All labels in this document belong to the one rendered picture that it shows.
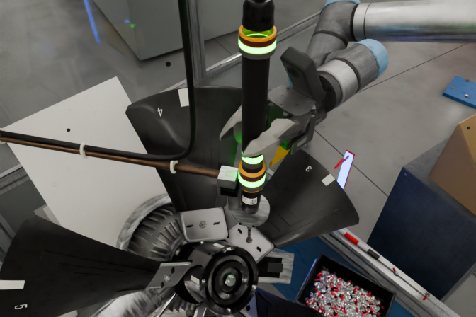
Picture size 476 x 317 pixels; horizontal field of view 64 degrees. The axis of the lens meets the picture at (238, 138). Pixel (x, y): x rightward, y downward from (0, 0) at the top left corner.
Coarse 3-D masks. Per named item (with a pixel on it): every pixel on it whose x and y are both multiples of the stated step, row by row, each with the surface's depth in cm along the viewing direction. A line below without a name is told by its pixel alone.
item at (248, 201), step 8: (248, 0) 40; (256, 0) 40; (264, 0) 40; (272, 0) 41; (248, 8) 41; (256, 8) 40; (264, 8) 40; (272, 8) 41; (248, 16) 41; (256, 16) 41; (264, 16) 41; (272, 16) 42; (248, 24) 42; (256, 24) 41; (264, 24) 41; (272, 24) 42; (248, 192) 63; (256, 192) 63; (248, 200) 64; (256, 200) 65; (248, 208) 66; (256, 208) 67
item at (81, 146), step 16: (192, 80) 51; (192, 96) 52; (192, 112) 54; (0, 128) 69; (192, 128) 57; (64, 144) 67; (80, 144) 66; (192, 144) 59; (160, 160) 64; (176, 160) 63
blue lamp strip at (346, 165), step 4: (344, 156) 95; (352, 156) 93; (348, 160) 95; (344, 164) 97; (348, 164) 95; (344, 168) 97; (348, 168) 96; (340, 172) 99; (344, 172) 98; (340, 176) 100; (344, 176) 99; (340, 180) 101; (344, 180) 100; (340, 184) 102
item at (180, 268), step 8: (168, 264) 65; (176, 264) 65; (184, 264) 66; (160, 272) 66; (168, 272) 67; (176, 272) 68; (184, 272) 69; (152, 280) 67; (160, 280) 68; (176, 280) 70
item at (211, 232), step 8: (216, 208) 71; (184, 216) 73; (192, 216) 73; (200, 216) 72; (208, 216) 72; (216, 216) 71; (224, 216) 71; (184, 224) 73; (208, 224) 72; (224, 224) 71; (184, 232) 73; (192, 232) 73; (200, 232) 72; (208, 232) 72; (216, 232) 72; (224, 232) 71; (192, 240) 73; (200, 240) 72; (208, 240) 72
